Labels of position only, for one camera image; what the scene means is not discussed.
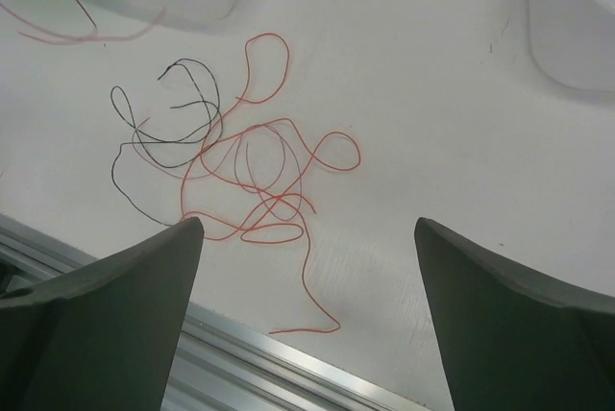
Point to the white plastic tub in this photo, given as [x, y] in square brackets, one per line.
[572, 41]

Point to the aluminium mounting rail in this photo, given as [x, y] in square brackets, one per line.
[220, 364]

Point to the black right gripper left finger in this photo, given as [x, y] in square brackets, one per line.
[102, 337]

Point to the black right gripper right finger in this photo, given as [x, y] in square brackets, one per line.
[510, 337]

